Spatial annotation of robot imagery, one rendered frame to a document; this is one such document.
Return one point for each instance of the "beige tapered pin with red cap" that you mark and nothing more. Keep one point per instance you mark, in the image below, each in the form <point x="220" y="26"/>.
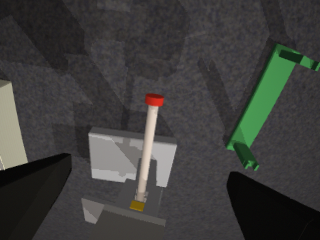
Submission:
<point x="153" y="100"/>

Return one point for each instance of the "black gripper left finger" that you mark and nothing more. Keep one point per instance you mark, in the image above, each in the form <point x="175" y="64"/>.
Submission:
<point x="27" y="193"/>

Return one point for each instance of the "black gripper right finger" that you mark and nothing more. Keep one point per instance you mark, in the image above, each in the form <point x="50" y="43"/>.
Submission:
<point x="265" y="214"/>

